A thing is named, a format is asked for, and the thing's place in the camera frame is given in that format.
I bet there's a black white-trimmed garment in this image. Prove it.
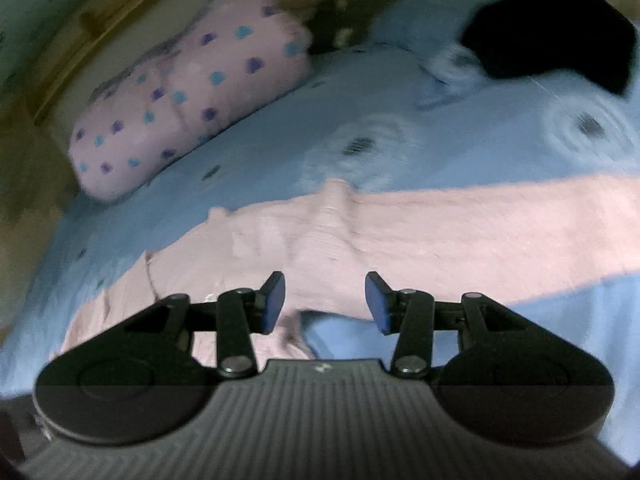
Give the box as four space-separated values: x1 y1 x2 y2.
306 0 396 55

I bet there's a pink knit cardigan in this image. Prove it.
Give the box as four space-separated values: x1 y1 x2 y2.
63 174 639 361

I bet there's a wooden bed headboard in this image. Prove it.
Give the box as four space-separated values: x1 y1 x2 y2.
29 0 212 126

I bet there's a blue dandelion bed sheet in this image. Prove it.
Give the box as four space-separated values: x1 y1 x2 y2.
1 44 639 461

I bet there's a pink heart-print rolled quilt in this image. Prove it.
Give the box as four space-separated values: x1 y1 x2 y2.
68 0 311 202

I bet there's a black cloth on pillow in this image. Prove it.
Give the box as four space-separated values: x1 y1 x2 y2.
459 0 638 96

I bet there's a blue dandelion pillow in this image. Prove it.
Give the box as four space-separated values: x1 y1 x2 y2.
372 0 566 86

